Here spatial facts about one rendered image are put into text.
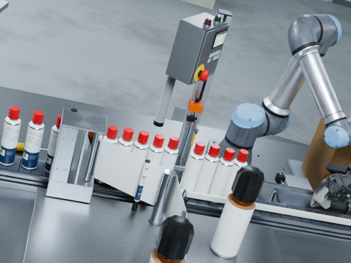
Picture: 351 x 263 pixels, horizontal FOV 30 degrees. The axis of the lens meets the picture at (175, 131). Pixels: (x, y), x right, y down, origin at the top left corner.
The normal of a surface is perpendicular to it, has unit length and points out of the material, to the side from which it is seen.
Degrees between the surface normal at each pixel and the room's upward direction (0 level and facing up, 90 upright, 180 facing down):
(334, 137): 91
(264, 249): 0
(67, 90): 0
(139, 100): 0
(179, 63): 90
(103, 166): 90
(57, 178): 90
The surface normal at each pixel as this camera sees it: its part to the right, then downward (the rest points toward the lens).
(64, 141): 0.07, 0.48
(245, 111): 0.18, -0.81
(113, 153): -0.39, 0.33
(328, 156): -0.97, -0.20
